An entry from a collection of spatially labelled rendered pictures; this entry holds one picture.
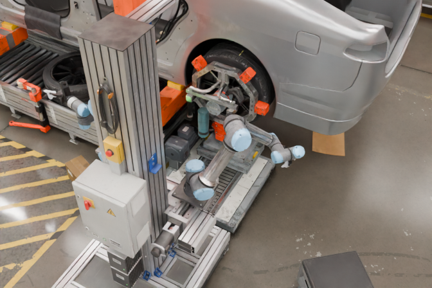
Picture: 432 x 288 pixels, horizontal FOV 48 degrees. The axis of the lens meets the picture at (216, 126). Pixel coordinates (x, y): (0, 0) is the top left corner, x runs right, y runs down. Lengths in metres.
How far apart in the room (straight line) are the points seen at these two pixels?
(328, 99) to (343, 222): 1.14
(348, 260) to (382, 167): 1.38
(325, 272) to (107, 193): 1.58
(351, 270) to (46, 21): 3.32
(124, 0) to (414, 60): 3.92
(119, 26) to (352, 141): 3.03
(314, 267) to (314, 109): 1.09
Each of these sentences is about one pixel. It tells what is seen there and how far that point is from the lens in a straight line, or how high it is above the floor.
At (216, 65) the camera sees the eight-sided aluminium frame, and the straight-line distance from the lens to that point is 3.62.
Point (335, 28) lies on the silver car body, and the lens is 3.17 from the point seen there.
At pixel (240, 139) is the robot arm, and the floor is 1.38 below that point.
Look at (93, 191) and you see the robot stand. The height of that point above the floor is 1.23.
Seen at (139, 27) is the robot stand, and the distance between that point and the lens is 2.27.
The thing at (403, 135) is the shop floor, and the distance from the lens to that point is 5.02.
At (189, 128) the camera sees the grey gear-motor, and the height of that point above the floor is 0.43.
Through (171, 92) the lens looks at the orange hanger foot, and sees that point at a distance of 4.05.
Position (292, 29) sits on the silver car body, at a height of 1.54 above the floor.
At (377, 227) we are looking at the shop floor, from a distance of 4.16.
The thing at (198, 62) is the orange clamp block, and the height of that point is 1.10.
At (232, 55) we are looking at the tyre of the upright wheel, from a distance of 3.60.
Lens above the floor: 3.17
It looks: 42 degrees down
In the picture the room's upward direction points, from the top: 1 degrees clockwise
